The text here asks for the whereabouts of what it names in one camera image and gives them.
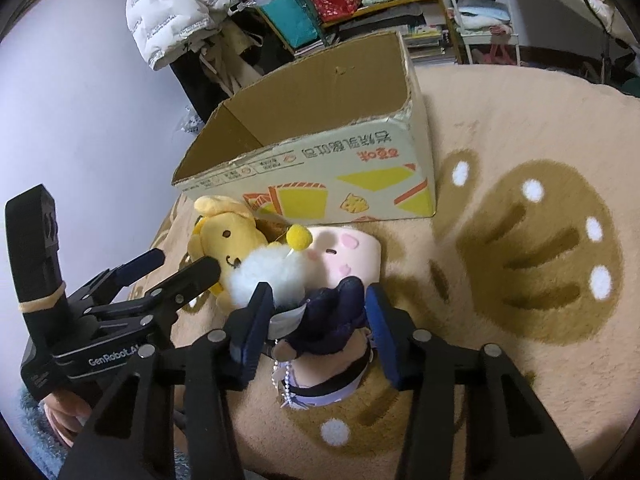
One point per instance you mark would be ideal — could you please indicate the dark blue haired plush doll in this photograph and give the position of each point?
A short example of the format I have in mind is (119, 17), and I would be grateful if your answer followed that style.
(332, 320)

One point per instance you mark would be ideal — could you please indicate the yellow frame shelf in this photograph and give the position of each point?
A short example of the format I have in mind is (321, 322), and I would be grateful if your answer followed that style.
(400, 0)

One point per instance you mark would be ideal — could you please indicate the blue fuzzy cloth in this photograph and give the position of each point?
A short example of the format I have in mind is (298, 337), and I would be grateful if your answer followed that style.
(30, 420)

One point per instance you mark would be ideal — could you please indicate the stack of books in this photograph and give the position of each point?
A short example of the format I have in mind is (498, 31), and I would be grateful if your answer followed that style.
(425, 42)

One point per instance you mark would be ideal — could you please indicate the beige paw print rug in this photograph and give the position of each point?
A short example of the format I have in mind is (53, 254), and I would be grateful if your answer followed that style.
(500, 125)

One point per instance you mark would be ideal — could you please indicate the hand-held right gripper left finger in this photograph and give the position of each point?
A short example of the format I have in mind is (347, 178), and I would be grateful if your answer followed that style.
(252, 332)

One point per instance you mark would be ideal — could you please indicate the grey folded cloth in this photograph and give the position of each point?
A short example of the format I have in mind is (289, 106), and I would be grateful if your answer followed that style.
(370, 17)

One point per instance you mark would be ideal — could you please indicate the pink bag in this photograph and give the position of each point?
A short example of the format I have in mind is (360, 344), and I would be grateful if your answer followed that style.
(500, 47)

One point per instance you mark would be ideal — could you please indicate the white puffer jacket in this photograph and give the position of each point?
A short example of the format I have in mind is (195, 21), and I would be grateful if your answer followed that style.
(165, 10)

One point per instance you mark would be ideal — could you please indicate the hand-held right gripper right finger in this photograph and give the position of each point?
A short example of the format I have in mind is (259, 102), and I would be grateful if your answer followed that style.
(382, 332)

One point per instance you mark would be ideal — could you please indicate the white fluffy plush toy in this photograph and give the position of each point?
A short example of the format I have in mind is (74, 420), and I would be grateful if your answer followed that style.
(262, 270)

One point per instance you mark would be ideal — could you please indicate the beige canvas tote bag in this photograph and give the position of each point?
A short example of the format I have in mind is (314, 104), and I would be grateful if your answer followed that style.
(235, 60)

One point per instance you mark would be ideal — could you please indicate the black hanging garment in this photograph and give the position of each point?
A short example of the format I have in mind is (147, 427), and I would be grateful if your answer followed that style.
(200, 90)

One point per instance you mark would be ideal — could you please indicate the teal paper bag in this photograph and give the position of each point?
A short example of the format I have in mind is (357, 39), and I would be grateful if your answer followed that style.
(289, 20)

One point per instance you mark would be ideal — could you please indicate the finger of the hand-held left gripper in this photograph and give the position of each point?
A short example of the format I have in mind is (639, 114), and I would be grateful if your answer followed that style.
(140, 262)
(195, 275)

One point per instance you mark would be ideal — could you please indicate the light blue folded towel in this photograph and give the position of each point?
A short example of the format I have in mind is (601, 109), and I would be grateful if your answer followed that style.
(482, 12)

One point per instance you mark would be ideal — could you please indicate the yellow dog plush toy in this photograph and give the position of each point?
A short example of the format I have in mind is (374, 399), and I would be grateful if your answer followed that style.
(225, 240)

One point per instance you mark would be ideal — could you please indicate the pink face plush pillow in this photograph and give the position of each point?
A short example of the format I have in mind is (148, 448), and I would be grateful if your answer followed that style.
(360, 255)

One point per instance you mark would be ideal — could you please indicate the person's left hand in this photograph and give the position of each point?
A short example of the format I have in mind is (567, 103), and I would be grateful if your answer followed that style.
(62, 414)

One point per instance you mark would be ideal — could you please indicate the printed cardboard box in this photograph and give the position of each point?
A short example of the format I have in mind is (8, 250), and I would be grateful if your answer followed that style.
(350, 180)

